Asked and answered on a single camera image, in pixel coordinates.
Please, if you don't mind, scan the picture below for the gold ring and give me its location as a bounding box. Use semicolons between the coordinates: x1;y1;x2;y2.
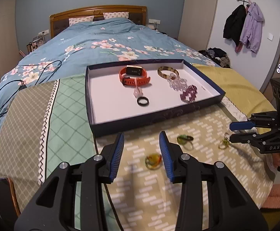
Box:
218;133;231;150

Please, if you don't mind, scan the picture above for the purple bead bracelet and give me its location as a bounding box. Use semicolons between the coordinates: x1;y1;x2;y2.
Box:
179;85;199;104

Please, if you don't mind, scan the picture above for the black ring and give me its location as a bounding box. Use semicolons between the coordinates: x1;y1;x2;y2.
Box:
137;97;150;107

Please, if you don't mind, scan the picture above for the black jacket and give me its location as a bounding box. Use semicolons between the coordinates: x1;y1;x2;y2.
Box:
223;5;247;53

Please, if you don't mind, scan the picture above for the patchwork patterned blanket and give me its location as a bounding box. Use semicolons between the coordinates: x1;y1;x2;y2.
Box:
0;64;280;231

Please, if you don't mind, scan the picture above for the green stone ring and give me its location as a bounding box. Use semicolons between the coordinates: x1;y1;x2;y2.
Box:
177;134;194;151

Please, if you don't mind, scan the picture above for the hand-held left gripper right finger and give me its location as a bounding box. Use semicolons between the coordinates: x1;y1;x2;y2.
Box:
159;131;268;231

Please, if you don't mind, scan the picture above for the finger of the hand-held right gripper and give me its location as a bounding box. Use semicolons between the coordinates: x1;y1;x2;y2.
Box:
229;132;269;145
229;112;280;131

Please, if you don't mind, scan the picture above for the blue floral duvet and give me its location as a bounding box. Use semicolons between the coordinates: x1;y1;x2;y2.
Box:
0;17;221;154

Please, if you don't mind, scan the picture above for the orange smart watch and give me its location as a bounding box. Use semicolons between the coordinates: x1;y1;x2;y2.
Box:
119;65;152;86

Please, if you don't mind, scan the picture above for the white dotted pillow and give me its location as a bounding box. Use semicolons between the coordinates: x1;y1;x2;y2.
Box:
68;16;95;26
103;12;129;20

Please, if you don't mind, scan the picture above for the amber ring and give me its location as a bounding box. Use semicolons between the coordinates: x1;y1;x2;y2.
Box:
144;153;163;171

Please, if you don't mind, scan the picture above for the purple jacket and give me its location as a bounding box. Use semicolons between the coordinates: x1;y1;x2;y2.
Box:
239;2;264;53

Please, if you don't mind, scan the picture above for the person's right forearm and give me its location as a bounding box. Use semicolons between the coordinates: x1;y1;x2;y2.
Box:
261;173;280;210

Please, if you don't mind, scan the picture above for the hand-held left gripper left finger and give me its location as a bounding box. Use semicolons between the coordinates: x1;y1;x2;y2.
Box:
14;132;125;231

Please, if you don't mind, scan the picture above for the navy shallow box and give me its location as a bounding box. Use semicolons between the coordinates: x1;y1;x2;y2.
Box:
85;59;226;138

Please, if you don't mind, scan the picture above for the beige built-in wardrobe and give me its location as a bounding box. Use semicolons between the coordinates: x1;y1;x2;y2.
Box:
183;0;220;51

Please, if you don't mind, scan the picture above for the clear cosmetics organizer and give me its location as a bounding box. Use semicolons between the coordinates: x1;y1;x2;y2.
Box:
25;35;45;53

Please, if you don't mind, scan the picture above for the smartphone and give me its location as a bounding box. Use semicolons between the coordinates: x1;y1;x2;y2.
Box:
0;177;21;218

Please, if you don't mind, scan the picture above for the pile of dark clothes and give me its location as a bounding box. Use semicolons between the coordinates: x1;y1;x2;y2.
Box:
198;48;231;68

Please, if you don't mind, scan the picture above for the tortoiseshell bangle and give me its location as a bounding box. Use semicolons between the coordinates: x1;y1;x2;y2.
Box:
157;65;179;79

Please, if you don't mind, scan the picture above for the clear crystal bracelet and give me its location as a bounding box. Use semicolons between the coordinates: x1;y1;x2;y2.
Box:
168;72;187;92

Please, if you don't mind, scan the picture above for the wooden headboard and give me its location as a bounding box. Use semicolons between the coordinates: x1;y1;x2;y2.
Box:
50;5;148;39

